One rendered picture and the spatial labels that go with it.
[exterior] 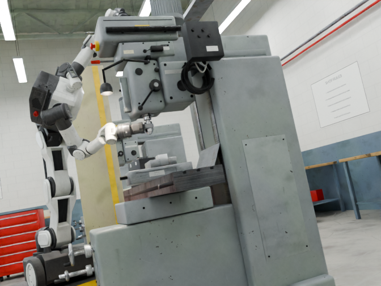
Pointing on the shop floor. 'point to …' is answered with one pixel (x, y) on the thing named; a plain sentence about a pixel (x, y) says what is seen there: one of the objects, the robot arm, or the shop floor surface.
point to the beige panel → (95, 183)
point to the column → (260, 168)
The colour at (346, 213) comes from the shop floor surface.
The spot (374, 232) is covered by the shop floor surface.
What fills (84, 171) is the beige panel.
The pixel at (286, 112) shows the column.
